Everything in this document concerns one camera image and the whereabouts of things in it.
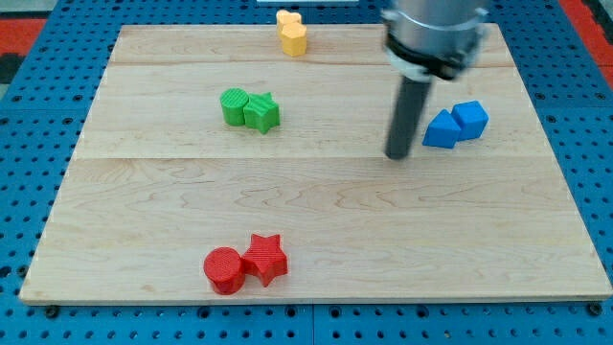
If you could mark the yellow heart block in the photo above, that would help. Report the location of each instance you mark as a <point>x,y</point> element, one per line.
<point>284,17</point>

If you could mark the red star block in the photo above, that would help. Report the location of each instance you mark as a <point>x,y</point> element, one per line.
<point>265,258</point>

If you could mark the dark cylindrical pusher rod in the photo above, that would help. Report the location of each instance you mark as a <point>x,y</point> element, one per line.
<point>410,102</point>

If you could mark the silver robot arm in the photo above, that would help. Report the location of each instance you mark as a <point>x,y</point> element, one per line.
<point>434,38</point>

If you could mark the blue triangle block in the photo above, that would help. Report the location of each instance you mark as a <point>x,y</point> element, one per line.
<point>442,132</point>

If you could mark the green cylinder block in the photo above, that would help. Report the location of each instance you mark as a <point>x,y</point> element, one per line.
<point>232,102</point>

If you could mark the blue cube block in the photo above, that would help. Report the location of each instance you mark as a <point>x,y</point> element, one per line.
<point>471,118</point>

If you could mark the yellow hexagon block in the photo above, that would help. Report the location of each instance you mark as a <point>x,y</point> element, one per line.
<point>294,39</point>

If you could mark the green star block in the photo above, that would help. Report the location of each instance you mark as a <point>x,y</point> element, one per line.
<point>261,112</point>

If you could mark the red cylinder block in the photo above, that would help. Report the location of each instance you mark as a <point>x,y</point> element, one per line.
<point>224,270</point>

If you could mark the wooden board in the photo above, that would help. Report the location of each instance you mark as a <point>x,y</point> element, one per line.
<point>158,180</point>

